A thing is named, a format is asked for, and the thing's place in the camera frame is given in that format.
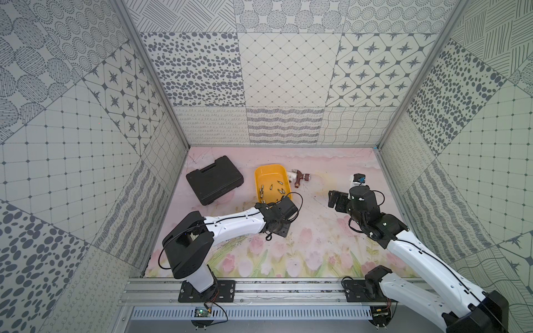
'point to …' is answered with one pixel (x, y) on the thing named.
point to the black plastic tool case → (216, 180)
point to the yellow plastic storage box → (271, 183)
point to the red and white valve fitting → (299, 176)
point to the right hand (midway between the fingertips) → (340, 196)
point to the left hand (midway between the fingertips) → (284, 223)
